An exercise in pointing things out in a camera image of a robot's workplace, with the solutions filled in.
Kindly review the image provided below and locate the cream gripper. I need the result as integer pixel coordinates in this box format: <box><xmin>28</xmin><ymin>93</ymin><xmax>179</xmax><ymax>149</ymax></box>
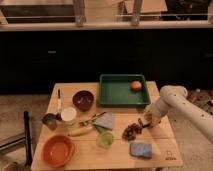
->
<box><xmin>144</xmin><ymin>107</ymin><xmax>161</xmax><ymax>127</ymax></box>

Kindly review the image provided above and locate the white eraser with black sleeve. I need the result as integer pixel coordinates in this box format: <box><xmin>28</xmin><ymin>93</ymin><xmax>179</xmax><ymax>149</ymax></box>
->
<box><xmin>138</xmin><ymin>118</ymin><xmax>150</xmax><ymax>128</ymax></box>

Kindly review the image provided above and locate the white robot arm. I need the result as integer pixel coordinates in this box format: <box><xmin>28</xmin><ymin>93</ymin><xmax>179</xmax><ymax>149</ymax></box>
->
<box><xmin>144</xmin><ymin>85</ymin><xmax>213</xmax><ymax>144</ymax></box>

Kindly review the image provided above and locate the green plastic cup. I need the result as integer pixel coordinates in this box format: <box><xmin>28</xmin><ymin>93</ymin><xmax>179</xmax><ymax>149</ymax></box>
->
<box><xmin>98</xmin><ymin>132</ymin><xmax>113</xmax><ymax>149</ymax></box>

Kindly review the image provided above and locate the white plastic cup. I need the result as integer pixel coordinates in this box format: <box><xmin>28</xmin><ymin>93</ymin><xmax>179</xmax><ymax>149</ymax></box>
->
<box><xmin>61</xmin><ymin>107</ymin><xmax>77</xmax><ymax>125</ymax></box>

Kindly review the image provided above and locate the metal measuring cup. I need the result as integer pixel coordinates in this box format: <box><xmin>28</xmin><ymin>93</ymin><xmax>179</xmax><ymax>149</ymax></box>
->
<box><xmin>42</xmin><ymin>113</ymin><xmax>61</xmax><ymax>131</ymax></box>

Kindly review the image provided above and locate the orange fruit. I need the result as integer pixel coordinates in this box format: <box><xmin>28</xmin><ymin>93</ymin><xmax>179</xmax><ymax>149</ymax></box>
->
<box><xmin>131</xmin><ymin>81</ymin><xmax>142</xmax><ymax>91</ymax></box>

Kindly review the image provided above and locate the bunch of red grapes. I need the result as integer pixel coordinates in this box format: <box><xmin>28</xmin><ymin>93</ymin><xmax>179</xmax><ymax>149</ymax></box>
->
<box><xmin>122</xmin><ymin>123</ymin><xmax>142</xmax><ymax>141</ymax></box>

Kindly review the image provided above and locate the blue sponge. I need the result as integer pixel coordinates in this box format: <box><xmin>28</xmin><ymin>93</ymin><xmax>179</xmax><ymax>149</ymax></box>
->
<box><xmin>130</xmin><ymin>142</ymin><xmax>152</xmax><ymax>159</ymax></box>

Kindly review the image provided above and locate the green plastic tray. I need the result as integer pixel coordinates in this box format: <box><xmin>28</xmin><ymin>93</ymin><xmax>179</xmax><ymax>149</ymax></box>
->
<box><xmin>98</xmin><ymin>74</ymin><xmax>151</xmax><ymax>108</ymax></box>

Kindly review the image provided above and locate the blue grey cloth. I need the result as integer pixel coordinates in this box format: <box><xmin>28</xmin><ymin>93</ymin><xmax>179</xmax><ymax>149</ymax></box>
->
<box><xmin>93</xmin><ymin>113</ymin><xmax>115</xmax><ymax>130</ymax></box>

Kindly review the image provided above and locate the dark purple bowl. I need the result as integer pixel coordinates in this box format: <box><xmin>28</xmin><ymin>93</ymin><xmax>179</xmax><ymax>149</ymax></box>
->
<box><xmin>72</xmin><ymin>90</ymin><xmax>94</xmax><ymax>111</ymax></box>

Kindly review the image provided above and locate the orange plastic bowl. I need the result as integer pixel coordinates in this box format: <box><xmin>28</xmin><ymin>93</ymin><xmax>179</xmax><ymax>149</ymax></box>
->
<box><xmin>41</xmin><ymin>135</ymin><xmax>75</xmax><ymax>168</ymax></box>

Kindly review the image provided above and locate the black chair frame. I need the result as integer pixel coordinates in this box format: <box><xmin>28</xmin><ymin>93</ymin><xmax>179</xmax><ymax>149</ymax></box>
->
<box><xmin>0</xmin><ymin>111</ymin><xmax>32</xmax><ymax>171</ymax></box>

